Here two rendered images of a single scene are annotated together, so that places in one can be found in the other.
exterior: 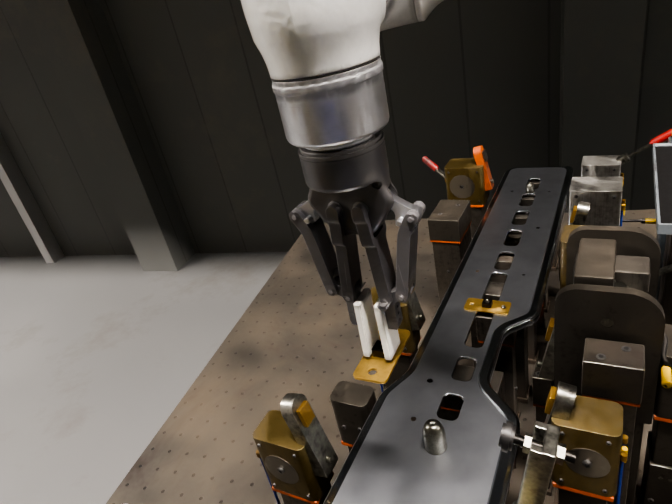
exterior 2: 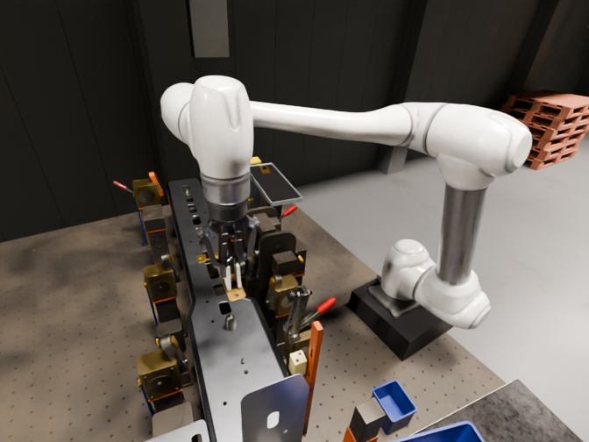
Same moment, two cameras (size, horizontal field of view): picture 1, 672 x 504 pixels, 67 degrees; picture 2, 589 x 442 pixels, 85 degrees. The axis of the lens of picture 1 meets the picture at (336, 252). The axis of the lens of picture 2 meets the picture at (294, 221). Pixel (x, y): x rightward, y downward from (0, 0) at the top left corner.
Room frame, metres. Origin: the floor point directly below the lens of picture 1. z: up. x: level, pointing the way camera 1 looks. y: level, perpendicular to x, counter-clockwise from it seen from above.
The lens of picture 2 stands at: (0.03, 0.37, 1.80)
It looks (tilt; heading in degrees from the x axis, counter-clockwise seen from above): 33 degrees down; 302
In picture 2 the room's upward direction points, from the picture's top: 4 degrees clockwise
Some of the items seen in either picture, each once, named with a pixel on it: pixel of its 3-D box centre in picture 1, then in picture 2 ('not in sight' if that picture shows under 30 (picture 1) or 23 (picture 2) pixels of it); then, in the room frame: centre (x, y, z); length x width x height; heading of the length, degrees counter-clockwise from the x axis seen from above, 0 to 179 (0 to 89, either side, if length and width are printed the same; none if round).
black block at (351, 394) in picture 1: (359, 449); (171, 359); (0.66, 0.04, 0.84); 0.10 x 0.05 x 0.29; 57
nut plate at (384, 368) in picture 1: (382, 350); (233, 285); (0.43, -0.02, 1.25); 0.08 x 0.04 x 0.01; 148
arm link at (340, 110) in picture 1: (332, 103); (226, 183); (0.43, -0.02, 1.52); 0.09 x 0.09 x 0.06
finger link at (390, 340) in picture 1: (387, 325); (237, 273); (0.42, -0.03, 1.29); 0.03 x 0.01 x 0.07; 148
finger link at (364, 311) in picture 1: (367, 322); (227, 275); (0.44, -0.02, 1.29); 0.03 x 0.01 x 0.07; 148
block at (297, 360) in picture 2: not in sight; (294, 395); (0.26, -0.07, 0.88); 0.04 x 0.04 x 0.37; 57
